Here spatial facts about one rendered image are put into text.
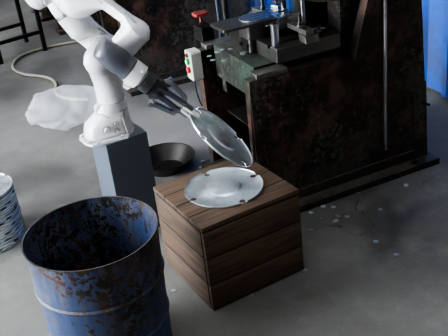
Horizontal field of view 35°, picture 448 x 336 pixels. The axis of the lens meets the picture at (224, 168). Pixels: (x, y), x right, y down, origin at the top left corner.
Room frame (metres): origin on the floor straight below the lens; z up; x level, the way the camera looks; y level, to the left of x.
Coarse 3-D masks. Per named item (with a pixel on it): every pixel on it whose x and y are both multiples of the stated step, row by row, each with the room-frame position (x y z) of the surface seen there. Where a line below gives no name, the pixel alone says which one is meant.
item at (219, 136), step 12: (192, 120) 2.26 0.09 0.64; (204, 120) 2.33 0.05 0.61; (216, 120) 2.41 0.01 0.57; (204, 132) 2.23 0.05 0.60; (216, 132) 2.29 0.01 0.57; (228, 132) 2.38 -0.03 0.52; (216, 144) 2.21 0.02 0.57; (228, 144) 2.26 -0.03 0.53; (240, 144) 2.36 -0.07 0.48; (228, 156) 2.18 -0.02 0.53; (240, 156) 2.25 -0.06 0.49
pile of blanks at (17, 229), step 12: (12, 192) 2.70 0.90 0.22; (0, 204) 2.62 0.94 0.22; (12, 204) 2.67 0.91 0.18; (0, 216) 2.62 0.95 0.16; (12, 216) 2.67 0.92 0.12; (0, 228) 2.60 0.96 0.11; (12, 228) 2.64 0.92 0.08; (24, 228) 2.72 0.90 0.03; (0, 240) 2.59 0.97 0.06; (12, 240) 2.62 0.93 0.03; (0, 252) 2.59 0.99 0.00
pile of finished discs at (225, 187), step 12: (228, 168) 2.43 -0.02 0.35; (240, 168) 2.41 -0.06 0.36; (192, 180) 2.37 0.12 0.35; (204, 180) 2.36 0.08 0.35; (216, 180) 2.34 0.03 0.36; (228, 180) 2.32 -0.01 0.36; (240, 180) 2.32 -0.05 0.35; (252, 180) 2.31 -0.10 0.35; (192, 192) 2.28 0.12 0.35; (204, 192) 2.27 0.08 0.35; (216, 192) 2.25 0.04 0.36; (228, 192) 2.24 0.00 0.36; (240, 192) 2.24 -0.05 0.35; (252, 192) 2.23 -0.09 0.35; (204, 204) 2.18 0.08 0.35; (216, 204) 2.17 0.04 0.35; (228, 204) 2.16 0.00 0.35; (240, 204) 2.15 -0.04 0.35
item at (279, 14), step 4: (272, 8) 3.03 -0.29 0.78; (280, 8) 3.02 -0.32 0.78; (284, 8) 3.01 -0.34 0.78; (268, 12) 2.98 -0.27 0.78; (272, 12) 2.97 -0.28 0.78; (276, 12) 2.97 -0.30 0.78; (280, 12) 2.98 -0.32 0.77; (284, 12) 2.95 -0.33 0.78; (288, 12) 2.94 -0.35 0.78; (292, 12) 2.94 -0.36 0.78; (276, 16) 2.91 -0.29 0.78; (280, 16) 2.90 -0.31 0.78; (284, 16) 2.89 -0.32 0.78; (288, 16) 2.90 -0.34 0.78; (292, 16) 2.91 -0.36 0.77; (296, 16) 2.91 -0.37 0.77; (280, 20) 2.88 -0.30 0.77; (284, 20) 2.89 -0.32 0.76; (288, 20) 2.90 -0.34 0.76; (292, 20) 2.91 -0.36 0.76; (296, 20) 2.91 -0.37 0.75; (280, 24) 2.88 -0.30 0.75; (284, 24) 2.89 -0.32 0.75
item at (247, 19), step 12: (264, 12) 2.99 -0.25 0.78; (216, 24) 2.90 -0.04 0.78; (228, 24) 2.88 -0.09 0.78; (240, 24) 2.85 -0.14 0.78; (252, 24) 2.84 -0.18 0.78; (264, 24) 2.89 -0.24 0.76; (240, 36) 2.93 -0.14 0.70; (252, 36) 2.86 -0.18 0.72; (264, 36) 2.88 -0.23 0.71; (252, 48) 2.86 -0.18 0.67
